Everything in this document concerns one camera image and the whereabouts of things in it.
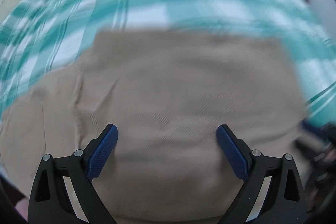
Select beige khaki pants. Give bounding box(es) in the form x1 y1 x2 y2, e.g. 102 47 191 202
1 31 308 223

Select teal white plaid bedsheet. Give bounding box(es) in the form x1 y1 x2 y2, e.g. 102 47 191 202
1 0 335 125

